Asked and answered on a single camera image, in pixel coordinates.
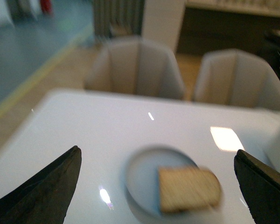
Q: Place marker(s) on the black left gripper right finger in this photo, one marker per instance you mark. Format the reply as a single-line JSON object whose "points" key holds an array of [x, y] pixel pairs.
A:
{"points": [[260, 187]]}

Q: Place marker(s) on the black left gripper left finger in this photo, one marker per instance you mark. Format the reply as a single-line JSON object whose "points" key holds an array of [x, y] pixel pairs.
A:
{"points": [[45, 197]]}

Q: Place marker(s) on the toast bread slice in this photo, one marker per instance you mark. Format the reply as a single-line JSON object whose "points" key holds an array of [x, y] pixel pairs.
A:
{"points": [[188, 188]]}

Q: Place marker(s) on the light blue round plate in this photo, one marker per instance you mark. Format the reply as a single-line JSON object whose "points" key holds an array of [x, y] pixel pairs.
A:
{"points": [[142, 177]]}

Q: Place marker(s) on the beige chair right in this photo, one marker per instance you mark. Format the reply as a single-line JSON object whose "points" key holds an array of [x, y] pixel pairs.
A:
{"points": [[236, 78]]}

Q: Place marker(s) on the beige chair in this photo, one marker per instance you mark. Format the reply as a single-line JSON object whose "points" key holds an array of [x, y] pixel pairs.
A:
{"points": [[137, 66], [236, 78]]}

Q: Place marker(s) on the beige chair left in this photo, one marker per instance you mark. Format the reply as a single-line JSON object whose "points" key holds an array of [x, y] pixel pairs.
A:
{"points": [[137, 66]]}

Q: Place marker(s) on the red fire extinguisher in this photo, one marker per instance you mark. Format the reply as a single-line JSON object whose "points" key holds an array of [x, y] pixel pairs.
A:
{"points": [[46, 6]]}

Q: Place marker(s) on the white pillar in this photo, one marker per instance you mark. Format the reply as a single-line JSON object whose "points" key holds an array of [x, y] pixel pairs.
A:
{"points": [[162, 21]]}

